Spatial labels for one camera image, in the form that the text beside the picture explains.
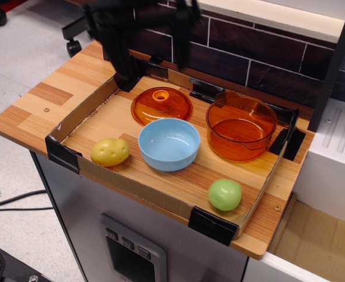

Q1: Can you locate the green toy pear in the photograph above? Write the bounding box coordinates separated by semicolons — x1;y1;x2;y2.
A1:
208;179;242;212

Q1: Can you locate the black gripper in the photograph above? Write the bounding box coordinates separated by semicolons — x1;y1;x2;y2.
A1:
83;1;201;80

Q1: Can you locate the black power cable on floor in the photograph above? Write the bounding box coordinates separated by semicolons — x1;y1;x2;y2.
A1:
0;189;55;212

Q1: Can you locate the cardboard fence with black tape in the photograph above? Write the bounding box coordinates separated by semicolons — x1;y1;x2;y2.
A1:
46;58;305;256

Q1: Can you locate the grey oven control panel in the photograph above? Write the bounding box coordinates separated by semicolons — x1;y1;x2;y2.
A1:
100;214;168;281

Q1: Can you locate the black chair caster wheel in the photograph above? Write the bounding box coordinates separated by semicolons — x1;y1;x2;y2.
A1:
66;40;82;58

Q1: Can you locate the light blue plastic bowl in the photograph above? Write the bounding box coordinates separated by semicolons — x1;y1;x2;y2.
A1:
138;118;201;172

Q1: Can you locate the white sink drainboard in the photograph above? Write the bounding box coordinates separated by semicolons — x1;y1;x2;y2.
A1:
309;99;345;164

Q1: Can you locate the orange transparent pot lid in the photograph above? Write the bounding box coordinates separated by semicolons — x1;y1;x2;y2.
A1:
131;87;193;126

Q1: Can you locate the orange transparent pot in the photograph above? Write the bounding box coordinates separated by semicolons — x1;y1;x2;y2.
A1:
206;91;278;162

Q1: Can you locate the yellow toy potato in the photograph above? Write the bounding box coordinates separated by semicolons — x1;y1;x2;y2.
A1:
90;138;130;167

